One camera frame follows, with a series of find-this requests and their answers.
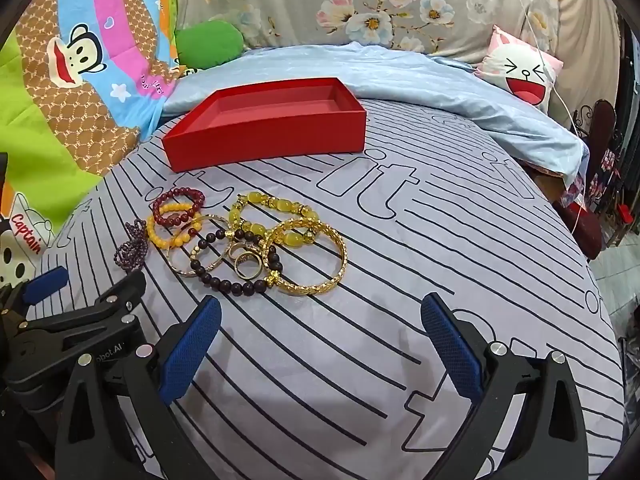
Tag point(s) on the pink cartoon cat pillow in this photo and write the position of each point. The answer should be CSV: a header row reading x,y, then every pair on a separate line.
x,y
520,70

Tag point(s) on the thin gold bangle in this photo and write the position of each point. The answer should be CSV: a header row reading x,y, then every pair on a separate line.
x,y
215,218

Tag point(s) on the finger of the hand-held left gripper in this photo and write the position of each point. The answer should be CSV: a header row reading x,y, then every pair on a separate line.
x,y
46,280
117,297

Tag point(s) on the red cardboard box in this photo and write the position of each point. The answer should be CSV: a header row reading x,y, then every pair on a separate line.
x,y
265,132

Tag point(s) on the green pillow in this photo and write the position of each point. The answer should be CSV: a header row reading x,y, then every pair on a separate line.
x,y
210,45

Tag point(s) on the wide gold bangle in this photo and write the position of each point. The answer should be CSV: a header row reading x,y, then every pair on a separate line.
x,y
310,287

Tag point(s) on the cartoon monkey printed blanket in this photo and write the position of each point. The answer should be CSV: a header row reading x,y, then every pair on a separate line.
x,y
75,110

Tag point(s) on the grey floral sheet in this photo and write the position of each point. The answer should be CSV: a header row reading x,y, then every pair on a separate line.
x,y
350,0

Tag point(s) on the light blue blanket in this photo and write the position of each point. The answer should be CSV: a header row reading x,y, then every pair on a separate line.
x,y
425,80

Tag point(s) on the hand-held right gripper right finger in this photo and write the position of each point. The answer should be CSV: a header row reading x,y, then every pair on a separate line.
x,y
450,345

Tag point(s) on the beige cloth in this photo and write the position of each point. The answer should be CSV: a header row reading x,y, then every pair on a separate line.
x,y
585,20

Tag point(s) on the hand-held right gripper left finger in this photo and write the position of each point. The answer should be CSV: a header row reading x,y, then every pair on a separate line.
x,y
190,350

